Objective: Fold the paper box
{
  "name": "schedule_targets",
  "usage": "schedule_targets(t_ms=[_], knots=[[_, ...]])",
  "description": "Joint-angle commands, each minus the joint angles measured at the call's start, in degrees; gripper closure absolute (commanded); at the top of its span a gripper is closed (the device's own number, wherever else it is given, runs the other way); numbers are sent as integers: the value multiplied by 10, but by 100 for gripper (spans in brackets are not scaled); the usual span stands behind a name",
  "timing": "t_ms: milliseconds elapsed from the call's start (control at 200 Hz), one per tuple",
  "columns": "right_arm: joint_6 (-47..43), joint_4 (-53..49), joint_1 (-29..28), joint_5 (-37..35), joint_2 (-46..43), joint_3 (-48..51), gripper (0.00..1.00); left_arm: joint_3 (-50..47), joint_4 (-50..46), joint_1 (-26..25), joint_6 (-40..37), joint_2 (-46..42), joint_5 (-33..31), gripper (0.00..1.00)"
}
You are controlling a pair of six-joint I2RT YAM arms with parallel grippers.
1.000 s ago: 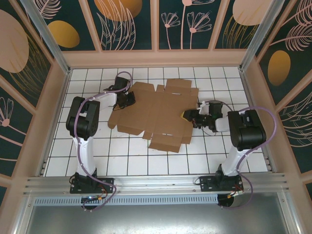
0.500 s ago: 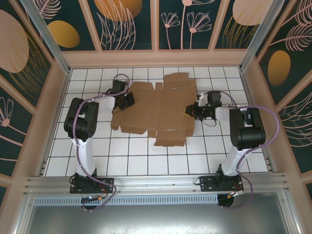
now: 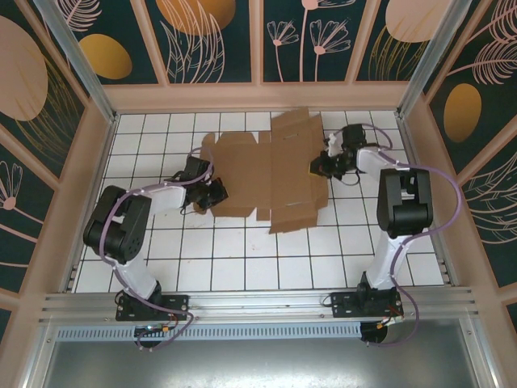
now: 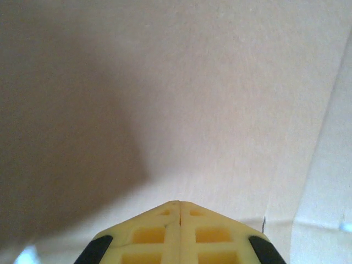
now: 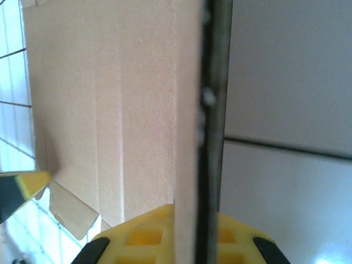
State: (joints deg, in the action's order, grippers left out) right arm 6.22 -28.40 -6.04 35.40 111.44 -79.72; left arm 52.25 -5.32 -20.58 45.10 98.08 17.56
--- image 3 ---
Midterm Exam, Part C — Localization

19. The brown cardboard box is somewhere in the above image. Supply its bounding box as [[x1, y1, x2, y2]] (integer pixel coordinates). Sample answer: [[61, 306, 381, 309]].
[[200, 106, 330, 236]]

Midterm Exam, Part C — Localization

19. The grey metal sheet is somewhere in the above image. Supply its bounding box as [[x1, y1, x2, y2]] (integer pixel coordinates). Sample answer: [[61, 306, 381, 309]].
[[23, 318, 498, 388]]

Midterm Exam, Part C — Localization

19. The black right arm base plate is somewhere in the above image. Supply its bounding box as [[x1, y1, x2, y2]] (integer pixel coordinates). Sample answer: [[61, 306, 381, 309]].
[[330, 291, 404, 318]]

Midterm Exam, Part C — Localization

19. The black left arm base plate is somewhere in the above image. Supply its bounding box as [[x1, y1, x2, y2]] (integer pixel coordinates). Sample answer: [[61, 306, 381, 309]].
[[116, 293, 191, 323]]

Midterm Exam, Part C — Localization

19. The aluminium frame post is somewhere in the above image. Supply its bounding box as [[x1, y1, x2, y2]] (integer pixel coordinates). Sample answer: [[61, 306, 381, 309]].
[[395, 0, 485, 119], [32, 0, 119, 124]]

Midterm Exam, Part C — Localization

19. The aluminium mounting rail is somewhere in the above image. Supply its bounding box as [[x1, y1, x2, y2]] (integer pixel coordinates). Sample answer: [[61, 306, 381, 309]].
[[38, 287, 480, 324]]

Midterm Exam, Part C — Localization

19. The slotted grey cable duct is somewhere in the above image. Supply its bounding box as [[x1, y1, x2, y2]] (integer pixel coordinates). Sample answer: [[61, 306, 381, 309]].
[[56, 322, 363, 341]]

